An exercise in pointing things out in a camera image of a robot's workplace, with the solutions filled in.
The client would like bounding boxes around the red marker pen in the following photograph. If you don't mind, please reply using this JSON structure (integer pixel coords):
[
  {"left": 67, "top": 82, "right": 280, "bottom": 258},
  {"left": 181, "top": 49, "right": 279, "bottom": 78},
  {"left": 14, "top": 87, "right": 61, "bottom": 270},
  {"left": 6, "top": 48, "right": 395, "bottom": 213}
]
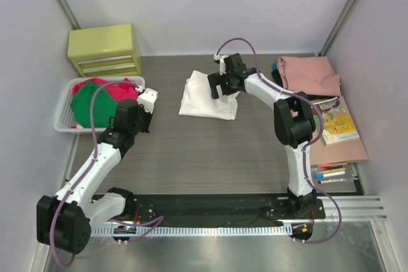
[{"left": 312, "top": 164, "right": 347, "bottom": 171}]

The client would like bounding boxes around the yellow marker pen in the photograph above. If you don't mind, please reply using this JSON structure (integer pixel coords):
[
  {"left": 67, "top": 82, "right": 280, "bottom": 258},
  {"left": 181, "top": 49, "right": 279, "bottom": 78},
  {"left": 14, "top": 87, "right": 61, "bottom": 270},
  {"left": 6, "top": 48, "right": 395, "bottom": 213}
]
[{"left": 315, "top": 169, "right": 346, "bottom": 176}]

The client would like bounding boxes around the red t shirt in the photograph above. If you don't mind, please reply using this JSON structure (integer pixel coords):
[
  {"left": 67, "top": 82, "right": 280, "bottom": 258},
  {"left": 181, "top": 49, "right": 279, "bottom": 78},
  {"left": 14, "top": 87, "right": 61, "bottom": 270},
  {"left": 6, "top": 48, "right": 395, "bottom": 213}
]
[{"left": 72, "top": 78, "right": 139, "bottom": 102}]

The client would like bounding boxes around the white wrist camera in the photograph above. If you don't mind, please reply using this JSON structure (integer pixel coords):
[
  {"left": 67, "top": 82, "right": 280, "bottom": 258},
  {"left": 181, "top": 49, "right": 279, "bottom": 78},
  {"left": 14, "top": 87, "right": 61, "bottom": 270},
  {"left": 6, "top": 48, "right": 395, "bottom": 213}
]
[
  {"left": 137, "top": 88, "right": 158, "bottom": 114},
  {"left": 213, "top": 54, "right": 228, "bottom": 75}
]

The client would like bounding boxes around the black t shirt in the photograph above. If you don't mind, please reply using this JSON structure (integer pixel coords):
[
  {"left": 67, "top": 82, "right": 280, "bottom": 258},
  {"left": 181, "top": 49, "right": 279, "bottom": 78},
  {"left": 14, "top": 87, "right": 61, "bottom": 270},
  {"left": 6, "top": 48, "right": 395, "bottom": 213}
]
[{"left": 271, "top": 63, "right": 335, "bottom": 100}]

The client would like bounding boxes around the yellow picture book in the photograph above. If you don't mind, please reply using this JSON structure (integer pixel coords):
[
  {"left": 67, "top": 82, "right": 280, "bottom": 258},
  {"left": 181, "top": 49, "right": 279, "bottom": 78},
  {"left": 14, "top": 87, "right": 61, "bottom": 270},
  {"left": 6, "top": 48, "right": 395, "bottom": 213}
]
[{"left": 314, "top": 96, "right": 360, "bottom": 145}]

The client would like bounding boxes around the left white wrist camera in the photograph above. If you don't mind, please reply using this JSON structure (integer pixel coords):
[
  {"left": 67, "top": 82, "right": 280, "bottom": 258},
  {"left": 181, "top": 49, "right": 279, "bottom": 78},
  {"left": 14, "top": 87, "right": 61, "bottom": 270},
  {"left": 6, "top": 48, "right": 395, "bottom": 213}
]
[{"left": 137, "top": 88, "right": 158, "bottom": 114}]

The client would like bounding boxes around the white plastic basket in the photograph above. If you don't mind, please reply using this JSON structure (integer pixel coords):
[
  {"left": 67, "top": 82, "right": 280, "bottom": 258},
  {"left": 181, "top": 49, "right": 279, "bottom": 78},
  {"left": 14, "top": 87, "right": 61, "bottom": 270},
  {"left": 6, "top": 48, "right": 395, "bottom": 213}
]
[{"left": 54, "top": 76, "right": 145, "bottom": 133}]

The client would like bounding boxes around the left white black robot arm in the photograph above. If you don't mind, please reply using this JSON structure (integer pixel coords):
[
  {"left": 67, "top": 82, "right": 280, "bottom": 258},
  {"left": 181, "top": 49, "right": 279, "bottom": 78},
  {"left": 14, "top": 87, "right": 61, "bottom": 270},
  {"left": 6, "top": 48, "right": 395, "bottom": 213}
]
[{"left": 36, "top": 96, "right": 155, "bottom": 255}]

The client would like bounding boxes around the yellow-green drawer box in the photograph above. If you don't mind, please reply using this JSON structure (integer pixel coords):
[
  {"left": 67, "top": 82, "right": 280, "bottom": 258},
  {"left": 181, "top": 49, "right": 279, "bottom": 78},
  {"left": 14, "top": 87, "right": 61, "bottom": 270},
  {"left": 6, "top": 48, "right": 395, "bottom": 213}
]
[{"left": 68, "top": 24, "right": 142, "bottom": 77}]

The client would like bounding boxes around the pink t shirt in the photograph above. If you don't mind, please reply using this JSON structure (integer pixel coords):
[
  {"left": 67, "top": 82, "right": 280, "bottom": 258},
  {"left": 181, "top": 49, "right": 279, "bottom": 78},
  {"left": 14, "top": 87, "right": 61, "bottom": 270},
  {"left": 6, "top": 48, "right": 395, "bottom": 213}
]
[{"left": 277, "top": 56, "right": 341, "bottom": 96}]

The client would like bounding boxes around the white slotted cable duct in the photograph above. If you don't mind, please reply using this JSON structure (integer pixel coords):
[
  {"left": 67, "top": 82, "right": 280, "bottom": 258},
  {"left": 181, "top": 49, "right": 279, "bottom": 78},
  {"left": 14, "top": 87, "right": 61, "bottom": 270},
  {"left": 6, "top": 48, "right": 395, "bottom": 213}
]
[{"left": 91, "top": 224, "right": 293, "bottom": 238}]

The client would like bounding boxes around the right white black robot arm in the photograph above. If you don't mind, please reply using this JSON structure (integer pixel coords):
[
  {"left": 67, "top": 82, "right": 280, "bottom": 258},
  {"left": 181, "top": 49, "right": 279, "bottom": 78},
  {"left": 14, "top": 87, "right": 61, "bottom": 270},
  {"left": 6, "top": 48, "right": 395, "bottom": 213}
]
[{"left": 207, "top": 54, "right": 317, "bottom": 217}]

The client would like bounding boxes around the dark blue marker pen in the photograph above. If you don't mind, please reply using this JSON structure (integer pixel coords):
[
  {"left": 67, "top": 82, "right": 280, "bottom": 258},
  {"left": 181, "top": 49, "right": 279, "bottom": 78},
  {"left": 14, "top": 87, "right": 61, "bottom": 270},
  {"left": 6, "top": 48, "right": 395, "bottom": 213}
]
[{"left": 318, "top": 177, "right": 358, "bottom": 185}]

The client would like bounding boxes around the green t shirt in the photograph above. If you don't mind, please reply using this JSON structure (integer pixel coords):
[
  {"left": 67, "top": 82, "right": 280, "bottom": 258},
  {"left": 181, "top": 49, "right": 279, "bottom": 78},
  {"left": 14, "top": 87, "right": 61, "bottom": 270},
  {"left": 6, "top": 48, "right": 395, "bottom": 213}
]
[{"left": 69, "top": 80, "right": 120, "bottom": 128}]

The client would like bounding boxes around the white printed t shirt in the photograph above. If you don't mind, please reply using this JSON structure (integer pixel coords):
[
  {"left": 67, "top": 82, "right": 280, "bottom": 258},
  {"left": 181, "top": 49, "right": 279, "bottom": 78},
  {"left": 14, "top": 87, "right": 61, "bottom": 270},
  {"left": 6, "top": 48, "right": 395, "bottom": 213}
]
[{"left": 178, "top": 70, "right": 239, "bottom": 120}]

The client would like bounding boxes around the brown cardboard sheet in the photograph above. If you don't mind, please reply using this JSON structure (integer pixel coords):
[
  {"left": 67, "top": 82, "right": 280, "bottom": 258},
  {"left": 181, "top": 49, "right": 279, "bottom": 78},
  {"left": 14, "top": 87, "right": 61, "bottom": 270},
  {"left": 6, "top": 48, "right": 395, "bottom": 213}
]
[{"left": 310, "top": 110, "right": 368, "bottom": 165}]

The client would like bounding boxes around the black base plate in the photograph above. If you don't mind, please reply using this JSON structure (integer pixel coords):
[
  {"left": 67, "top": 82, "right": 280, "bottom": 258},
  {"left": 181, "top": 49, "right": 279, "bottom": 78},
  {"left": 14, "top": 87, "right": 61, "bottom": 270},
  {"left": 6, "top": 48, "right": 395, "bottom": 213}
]
[{"left": 113, "top": 194, "right": 326, "bottom": 228}]

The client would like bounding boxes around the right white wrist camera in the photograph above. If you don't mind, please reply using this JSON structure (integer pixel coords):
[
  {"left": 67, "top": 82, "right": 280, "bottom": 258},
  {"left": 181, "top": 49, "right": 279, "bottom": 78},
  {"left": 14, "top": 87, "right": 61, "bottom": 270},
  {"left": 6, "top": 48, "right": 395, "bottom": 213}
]
[{"left": 213, "top": 54, "right": 228, "bottom": 75}]

